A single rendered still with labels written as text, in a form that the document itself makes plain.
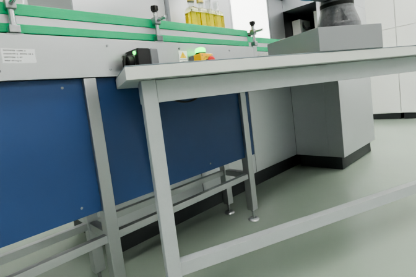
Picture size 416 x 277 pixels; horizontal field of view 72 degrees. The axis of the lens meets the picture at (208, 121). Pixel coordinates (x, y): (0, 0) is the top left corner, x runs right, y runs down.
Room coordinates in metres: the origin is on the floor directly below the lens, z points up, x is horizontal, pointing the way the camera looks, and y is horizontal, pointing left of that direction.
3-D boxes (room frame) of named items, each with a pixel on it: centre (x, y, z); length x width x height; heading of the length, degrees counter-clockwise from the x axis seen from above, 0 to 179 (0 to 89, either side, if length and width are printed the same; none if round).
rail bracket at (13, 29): (0.77, 0.46, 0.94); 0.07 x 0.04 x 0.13; 44
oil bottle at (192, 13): (1.44, 0.01, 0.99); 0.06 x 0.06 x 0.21; 44
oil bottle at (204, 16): (1.48, -0.03, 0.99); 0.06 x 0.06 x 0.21; 44
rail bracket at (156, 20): (1.09, 0.13, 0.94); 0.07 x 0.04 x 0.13; 44
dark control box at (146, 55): (0.99, 0.20, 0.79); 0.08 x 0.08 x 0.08; 44
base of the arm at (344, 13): (1.08, -0.52, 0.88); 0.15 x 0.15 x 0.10
